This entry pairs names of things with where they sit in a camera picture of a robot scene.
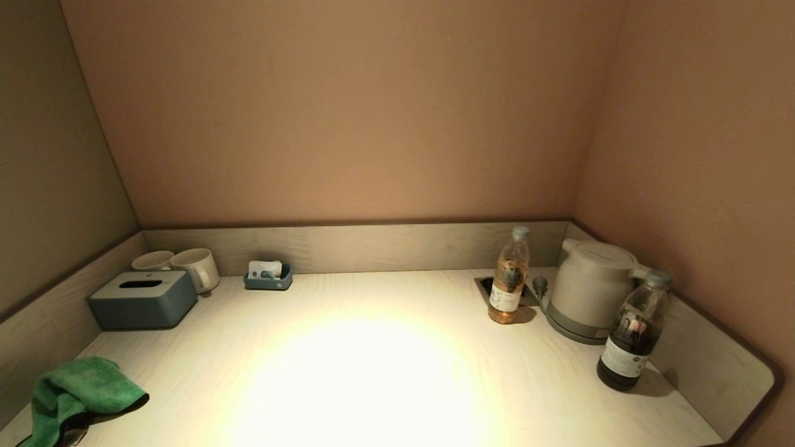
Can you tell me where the green microfibre cloth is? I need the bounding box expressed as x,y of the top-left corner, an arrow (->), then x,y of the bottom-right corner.
17,356 -> 150,447

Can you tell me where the black recessed power socket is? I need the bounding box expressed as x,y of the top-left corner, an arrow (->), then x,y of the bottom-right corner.
475,276 -> 540,307

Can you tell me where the light tea plastic bottle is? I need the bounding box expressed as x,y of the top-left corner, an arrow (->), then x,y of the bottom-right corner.
488,227 -> 530,325

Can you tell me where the small blue sachet tray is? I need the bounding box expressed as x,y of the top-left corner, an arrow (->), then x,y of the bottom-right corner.
243,263 -> 293,291

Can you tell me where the white electric kettle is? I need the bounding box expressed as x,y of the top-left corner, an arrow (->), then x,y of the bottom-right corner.
549,239 -> 652,333

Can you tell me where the white ceramic mug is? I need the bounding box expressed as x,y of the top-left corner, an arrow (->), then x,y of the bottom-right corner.
170,248 -> 220,294
131,250 -> 175,272

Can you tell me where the grey kettle base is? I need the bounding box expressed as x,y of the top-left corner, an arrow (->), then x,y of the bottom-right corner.
539,292 -> 612,346

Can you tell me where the grey-blue tissue box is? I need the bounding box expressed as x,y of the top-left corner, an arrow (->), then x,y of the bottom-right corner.
88,271 -> 198,330

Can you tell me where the dark tea plastic bottle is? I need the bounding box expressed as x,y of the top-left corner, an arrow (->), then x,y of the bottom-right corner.
597,270 -> 674,392

